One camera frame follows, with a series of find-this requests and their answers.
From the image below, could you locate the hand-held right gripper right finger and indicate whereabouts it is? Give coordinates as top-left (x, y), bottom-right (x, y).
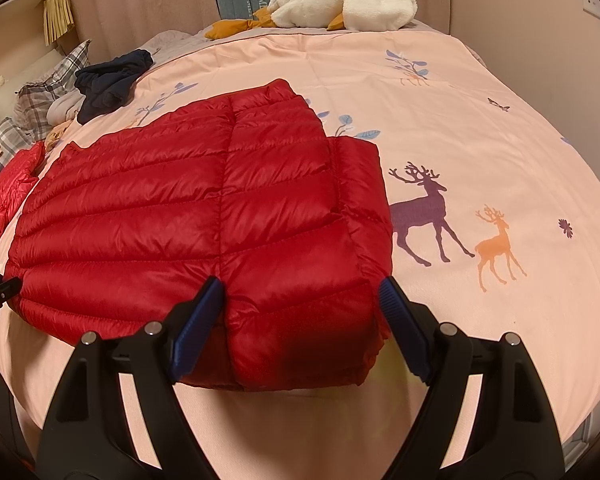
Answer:
top-left (377, 275), bottom-right (566, 480)

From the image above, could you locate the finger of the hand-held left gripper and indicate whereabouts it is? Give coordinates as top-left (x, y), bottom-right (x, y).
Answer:
top-left (0, 274), bottom-right (23, 323)

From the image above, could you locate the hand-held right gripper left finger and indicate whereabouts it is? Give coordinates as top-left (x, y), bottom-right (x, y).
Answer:
top-left (35, 275), bottom-right (226, 480)

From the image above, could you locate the red down jacket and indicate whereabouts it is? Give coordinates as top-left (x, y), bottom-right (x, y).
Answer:
top-left (2, 78), bottom-right (395, 392)

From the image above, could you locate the salmon red puffer jacket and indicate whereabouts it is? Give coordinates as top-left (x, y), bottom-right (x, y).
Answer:
top-left (0, 141), bottom-right (47, 261)

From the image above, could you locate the peach garment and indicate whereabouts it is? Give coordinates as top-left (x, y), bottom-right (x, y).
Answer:
top-left (44, 119), bottom-right (76, 152)

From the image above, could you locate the plaid grey shirt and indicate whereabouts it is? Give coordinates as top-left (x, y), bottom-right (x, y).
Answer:
top-left (0, 40), bottom-right (92, 196)

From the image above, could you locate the light grey garment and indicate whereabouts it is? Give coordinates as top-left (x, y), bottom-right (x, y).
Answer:
top-left (47, 91), bottom-right (88, 126)

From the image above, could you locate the pink deer printed bed cover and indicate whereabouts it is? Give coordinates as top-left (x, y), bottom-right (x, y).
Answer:
top-left (0, 22), bottom-right (600, 480)

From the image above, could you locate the navy blue garment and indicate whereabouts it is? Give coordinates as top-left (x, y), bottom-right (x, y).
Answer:
top-left (74, 49), bottom-right (155, 125)

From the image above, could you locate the white shelf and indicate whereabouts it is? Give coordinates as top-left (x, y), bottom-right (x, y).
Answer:
top-left (0, 0), bottom-right (66, 53)

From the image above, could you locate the beige hanging tassel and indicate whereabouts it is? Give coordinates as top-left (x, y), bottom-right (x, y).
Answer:
top-left (42, 0), bottom-right (76, 47)

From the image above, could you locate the white plush goose toy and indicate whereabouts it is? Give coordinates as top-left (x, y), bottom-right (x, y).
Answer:
top-left (204, 0), bottom-right (420, 41)

